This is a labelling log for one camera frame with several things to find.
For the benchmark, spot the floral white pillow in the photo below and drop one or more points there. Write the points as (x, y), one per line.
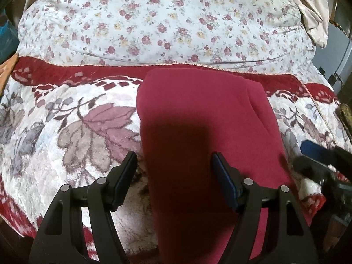
(154, 22)

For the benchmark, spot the brown mottled object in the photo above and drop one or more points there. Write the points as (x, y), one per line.
(346, 121)

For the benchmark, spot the red knit top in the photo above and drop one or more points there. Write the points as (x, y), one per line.
(198, 121)

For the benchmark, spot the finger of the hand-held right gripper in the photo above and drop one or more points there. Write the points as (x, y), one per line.
(316, 148)
(309, 166)

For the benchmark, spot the orange blanket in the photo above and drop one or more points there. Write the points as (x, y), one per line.
(7, 73)

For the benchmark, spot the grey appliance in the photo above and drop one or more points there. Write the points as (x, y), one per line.
(335, 52)

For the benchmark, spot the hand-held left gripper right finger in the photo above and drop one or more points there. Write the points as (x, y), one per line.
(225, 181)

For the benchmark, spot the red and white plush blanket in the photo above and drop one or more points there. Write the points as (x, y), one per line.
(68, 132)

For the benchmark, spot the teal bag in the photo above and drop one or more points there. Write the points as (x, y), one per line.
(8, 37)

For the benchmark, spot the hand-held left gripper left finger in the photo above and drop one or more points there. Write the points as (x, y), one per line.
(123, 181)

